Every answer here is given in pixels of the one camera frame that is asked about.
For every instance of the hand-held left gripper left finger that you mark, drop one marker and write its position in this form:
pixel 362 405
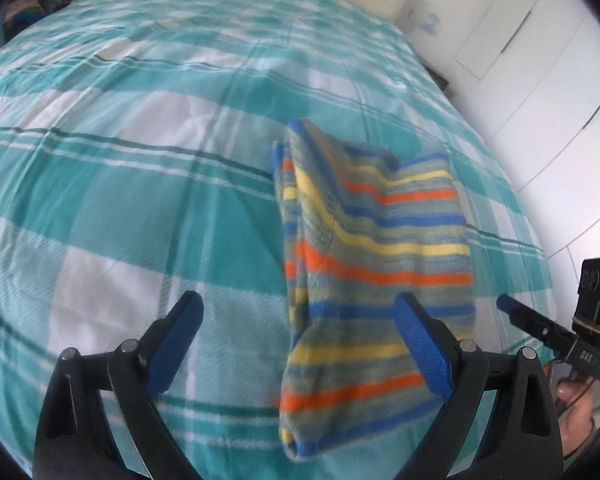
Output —
pixel 177 345

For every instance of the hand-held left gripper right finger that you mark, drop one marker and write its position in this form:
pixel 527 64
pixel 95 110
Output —
pixel 425 350

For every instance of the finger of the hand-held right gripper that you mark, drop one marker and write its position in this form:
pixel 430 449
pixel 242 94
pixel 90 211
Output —
pixel 535 325

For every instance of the striped knit sweater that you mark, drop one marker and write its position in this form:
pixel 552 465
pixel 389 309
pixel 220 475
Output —
pixel 380 240

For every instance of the person's right hand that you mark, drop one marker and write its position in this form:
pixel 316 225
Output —
pixel 577 420

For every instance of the teal plaid bedspread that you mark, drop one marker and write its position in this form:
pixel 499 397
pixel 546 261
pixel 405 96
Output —
pixel 130 185

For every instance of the white wardrobe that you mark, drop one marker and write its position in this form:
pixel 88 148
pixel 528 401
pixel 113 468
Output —
pixel 540 85

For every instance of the dark nightstand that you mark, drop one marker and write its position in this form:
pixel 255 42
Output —
pixel 440 80

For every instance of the wall socket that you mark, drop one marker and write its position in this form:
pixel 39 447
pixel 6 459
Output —
pixel 430 21

